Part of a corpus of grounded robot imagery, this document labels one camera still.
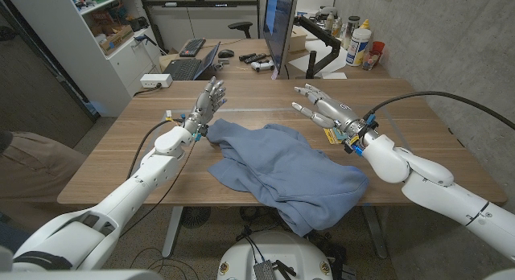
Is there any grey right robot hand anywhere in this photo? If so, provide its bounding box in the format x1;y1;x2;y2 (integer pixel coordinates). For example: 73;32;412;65
291;83;366;139

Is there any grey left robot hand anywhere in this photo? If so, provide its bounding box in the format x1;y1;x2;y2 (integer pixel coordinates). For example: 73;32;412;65
185;76;228;136

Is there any yellow teal sticky notes pack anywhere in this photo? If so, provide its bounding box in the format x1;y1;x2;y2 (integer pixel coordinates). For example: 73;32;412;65
323;126;348;146

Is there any blue hoodie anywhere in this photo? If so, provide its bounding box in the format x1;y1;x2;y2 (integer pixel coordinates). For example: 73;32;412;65
206;117;369;237

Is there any dark open laptop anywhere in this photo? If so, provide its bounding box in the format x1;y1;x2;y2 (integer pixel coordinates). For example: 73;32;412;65
163;41;221;81

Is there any wooden back desk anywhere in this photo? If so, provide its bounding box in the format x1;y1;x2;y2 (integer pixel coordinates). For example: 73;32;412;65
159;38;391;80

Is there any white power strip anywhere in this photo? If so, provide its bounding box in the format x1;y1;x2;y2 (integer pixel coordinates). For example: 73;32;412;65
139;72;174;89

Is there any black keyboard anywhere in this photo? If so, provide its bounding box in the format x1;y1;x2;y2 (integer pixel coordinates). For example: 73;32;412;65
178;37;207;58

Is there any large white paper sheet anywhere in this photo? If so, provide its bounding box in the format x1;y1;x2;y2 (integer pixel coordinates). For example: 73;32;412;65
287;39;349;76

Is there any clear cup with pens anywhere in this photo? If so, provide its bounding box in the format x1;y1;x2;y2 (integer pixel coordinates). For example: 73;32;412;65
361;49;381;71

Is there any white wipes canister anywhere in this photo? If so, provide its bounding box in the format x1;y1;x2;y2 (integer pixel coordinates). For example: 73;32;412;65
345;27;372;68

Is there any white game controller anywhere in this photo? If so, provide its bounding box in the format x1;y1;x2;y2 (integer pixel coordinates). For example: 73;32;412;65
250;59;275;73

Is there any red cup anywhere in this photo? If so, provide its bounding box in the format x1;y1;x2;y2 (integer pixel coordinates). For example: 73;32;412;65
370;40;386;60

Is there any plain cardboard box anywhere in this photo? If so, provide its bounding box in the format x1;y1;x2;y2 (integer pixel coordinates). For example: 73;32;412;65
288;25;308;53

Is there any dark tall jar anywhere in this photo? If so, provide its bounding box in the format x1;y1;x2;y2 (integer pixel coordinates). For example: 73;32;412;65
343;15;361;50

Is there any black office chair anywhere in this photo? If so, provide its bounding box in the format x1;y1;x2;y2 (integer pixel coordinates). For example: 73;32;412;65
227;21;254;39

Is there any black computer monitor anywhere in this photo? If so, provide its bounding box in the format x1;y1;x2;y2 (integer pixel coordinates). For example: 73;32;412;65
262;0;298;76

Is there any round black vented device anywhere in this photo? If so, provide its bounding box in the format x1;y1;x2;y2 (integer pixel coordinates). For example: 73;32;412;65
179;206;212;229

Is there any printed open cardboard box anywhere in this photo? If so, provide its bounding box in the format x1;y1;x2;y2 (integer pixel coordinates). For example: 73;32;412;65
98;24;135;56

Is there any grey table leg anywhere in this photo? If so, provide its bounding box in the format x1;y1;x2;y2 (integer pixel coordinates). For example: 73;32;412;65
161;206;184;259
360;205;389;260

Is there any white shelf unit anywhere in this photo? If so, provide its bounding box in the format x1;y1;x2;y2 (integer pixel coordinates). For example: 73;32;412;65
3;0;162;118

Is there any white robot torso base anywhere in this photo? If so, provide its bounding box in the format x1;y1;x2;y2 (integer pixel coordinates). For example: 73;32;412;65
216;230;334;280

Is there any grey finned module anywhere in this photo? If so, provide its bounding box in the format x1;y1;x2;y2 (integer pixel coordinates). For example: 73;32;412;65
253;260;278;280

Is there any person in tan trousers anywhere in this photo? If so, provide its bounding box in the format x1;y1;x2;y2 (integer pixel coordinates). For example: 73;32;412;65
0;130;88;237

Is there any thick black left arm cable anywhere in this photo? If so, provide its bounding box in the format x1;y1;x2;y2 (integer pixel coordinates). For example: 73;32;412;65
126;117;186;181

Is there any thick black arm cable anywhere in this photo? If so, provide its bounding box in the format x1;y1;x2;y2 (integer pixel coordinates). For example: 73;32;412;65
364;90;515;130
126;117;186;181

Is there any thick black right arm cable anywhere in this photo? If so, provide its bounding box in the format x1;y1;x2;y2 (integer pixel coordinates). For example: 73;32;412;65
364;90;515;130

